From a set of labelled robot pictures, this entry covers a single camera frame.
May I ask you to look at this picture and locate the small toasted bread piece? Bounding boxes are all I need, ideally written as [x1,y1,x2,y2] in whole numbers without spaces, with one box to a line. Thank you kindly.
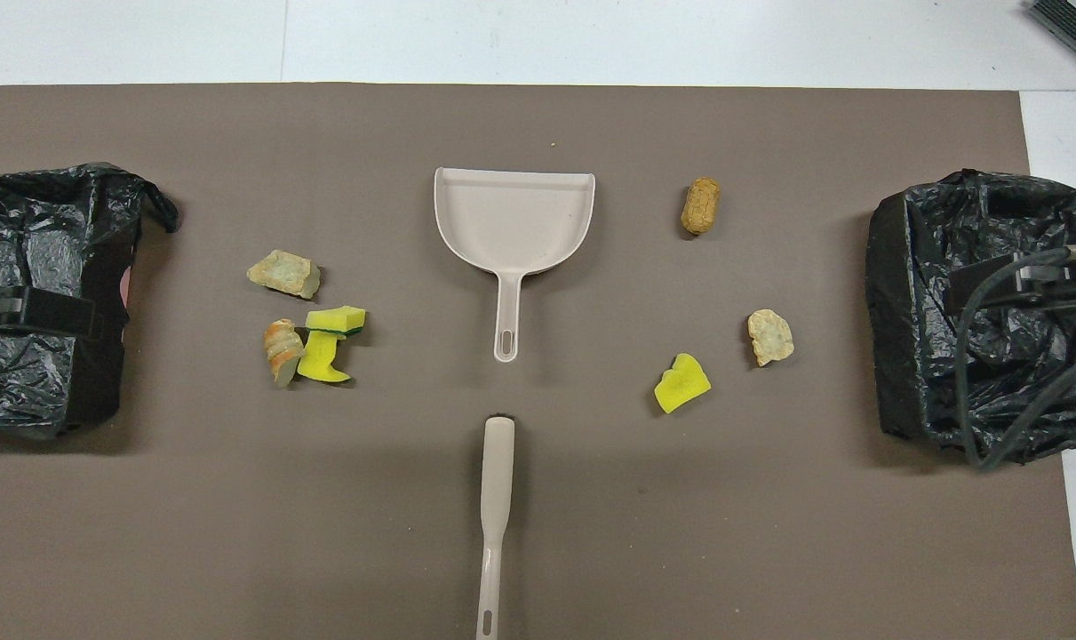
[264,318,306,386]

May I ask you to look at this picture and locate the large pale foam chunk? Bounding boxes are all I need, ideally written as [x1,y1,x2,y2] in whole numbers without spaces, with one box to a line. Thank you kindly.
[247,249,322,300]

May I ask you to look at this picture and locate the boot shaped yellow sponge piece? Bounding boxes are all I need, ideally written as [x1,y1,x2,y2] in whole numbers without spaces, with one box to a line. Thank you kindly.
[297,332,353,385]

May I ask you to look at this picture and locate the yellow sponge piece green layer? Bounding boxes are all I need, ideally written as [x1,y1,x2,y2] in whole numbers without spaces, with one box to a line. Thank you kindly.
[305,305,367,340]

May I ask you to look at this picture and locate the beige plastic dustpan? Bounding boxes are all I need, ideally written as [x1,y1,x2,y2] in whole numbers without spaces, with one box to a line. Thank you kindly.
[434,167,596,364]

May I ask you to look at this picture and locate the beige brush black bristles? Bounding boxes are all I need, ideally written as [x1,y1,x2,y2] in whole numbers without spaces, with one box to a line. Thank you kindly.
[475,413,516,639]

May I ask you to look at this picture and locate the black bag bin showing pink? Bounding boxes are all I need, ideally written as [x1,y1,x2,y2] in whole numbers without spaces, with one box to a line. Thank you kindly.
[0,162,180,439]

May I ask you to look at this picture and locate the black bag lined bin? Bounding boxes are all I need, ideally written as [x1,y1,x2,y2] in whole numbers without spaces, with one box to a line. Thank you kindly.
[865,169,1076,465]

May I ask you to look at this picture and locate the small pale foam chunk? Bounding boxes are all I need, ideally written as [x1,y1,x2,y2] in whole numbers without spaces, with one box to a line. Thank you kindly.
[747,308,795,368]

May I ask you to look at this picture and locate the dark ribbed panel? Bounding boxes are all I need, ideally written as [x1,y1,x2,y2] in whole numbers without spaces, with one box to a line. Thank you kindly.
[1026,0,1076,77]

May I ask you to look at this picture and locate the brown paper table mat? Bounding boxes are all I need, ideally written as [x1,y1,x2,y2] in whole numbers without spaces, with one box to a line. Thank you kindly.
[0,83,1076,640]

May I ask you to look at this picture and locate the yellow sponge wedge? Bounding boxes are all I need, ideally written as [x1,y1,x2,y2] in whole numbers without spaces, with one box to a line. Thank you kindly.
[653,352,713,415]

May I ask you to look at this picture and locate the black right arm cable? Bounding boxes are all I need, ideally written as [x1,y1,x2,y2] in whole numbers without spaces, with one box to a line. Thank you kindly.
[957,244,1076,472]

